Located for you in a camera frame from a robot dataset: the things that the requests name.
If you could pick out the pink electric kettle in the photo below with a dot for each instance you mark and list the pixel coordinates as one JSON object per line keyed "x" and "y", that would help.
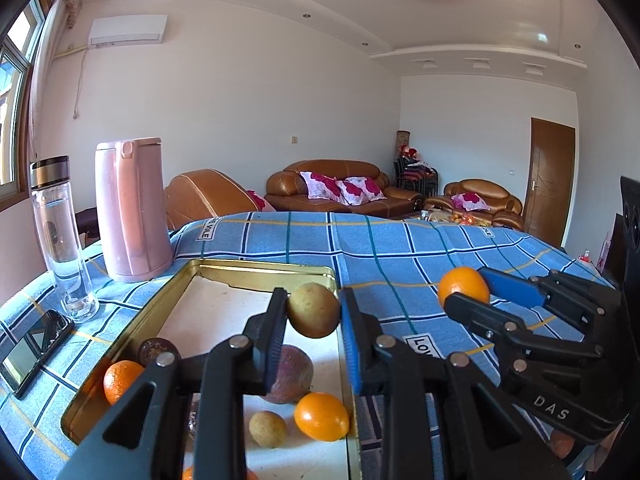
{"x": 130, "y": 203}

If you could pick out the pink curtain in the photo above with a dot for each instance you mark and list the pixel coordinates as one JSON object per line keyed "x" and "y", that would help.
{"x": 62, "y": 16}

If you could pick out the brown leather three-seat sofa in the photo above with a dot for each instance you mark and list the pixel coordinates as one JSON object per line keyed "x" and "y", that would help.
{"x": 286, "y": 190}

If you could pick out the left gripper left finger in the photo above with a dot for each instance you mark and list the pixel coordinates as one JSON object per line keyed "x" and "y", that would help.
{"x": 265, "y": 332}

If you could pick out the small tan longan fruit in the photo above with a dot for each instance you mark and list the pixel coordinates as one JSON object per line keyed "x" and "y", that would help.
{"x": 313, "y": 310}

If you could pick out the clear glass water bottle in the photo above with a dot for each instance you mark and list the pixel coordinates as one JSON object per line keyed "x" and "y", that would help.
{"x": 52, "y": 203}

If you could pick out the purple passion fruit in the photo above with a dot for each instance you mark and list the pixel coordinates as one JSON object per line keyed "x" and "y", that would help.
{"x": 294, "y": 376}

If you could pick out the blue plaid tablecloth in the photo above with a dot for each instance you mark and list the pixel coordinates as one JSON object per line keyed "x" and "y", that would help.
{"x": 393, "y": 266}

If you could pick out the white wall air conditioner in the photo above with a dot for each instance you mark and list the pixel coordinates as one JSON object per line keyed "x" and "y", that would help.
{"x": 127, "y": 29}

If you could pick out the window with frame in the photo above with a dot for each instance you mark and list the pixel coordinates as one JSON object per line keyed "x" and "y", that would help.
{"x": 18, "y": 50}

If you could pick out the coffee table with snacks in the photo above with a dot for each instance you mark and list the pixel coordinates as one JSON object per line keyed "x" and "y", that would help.
{"x": 454, "y": 217}

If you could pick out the pink floral cushion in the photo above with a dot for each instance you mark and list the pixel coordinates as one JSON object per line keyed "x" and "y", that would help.
{"x": 358, "y": 191}
{"x": 469, "y": 201}
{"x": 321, "y": 187}

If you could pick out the gold metal tin tray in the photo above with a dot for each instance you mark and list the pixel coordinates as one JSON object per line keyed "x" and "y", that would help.
{"x": 143, "y": 436}

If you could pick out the brown wooden door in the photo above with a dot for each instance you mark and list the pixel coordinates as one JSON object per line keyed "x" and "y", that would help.
{"x": 550, "y": 180}

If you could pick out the black smartphone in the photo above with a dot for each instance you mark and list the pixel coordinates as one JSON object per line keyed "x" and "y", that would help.
{"x": 40, "y": 342}

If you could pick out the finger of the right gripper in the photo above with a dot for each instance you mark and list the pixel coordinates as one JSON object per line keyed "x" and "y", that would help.
{"x": 576, "y": 301}
{"x": 503, "y": 328}

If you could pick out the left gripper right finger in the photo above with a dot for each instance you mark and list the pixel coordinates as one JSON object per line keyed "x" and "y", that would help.
{"x": 359, "y": 331}

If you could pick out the person right hand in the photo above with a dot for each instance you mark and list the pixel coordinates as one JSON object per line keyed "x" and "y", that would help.
{"x": 582, "y": 458}

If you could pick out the small orange kumquat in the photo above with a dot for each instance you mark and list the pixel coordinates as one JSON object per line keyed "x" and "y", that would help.
{"x": 465, "y": 280}
{"x": 322, "y": 417}

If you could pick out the brown leather armchair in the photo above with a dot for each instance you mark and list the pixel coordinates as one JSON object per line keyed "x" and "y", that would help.
{"x": 506, "y": 208}
{"x": 207, "y": 193}

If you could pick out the stack of dark chairs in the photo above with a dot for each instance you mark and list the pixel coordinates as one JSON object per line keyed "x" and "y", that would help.
{"x": 413, "y": 174}

